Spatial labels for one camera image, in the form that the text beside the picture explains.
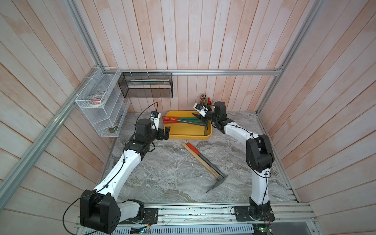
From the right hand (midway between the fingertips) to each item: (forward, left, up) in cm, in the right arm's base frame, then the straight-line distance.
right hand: (194, 108), depth 94 cm
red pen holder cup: (+19, -12, -11) cm, 25 cm away
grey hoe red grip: (0, -9, -18) cm, 20 cm away
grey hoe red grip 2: (-37, -16, -20) cm, 45 cm away
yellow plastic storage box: (-3, +5, -21) cm, 22 cm away
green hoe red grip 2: (-5, -9, -19) cm, 22 cm away
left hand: (-18, +19, +2) cm, 26 cm away
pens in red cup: (+15, -8, -6) cm, 18 cm away
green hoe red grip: (+3, +8, -15) cm, 17 cm away
